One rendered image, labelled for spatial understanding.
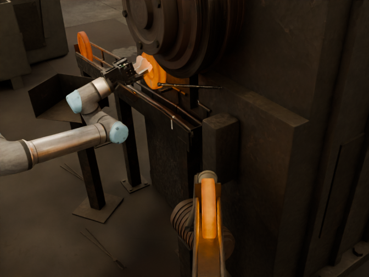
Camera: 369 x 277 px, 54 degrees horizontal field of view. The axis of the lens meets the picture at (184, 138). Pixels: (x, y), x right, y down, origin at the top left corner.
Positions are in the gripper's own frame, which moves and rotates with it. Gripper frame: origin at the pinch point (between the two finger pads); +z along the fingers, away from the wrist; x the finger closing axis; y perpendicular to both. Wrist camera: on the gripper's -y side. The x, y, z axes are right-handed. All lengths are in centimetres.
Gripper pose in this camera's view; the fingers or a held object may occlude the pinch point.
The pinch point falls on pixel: (152, 65)
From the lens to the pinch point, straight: 146.8
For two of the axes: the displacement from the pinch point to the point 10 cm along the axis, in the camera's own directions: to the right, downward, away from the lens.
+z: 8.1, -5.2, 2.8
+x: -5.3, -4.4, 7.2
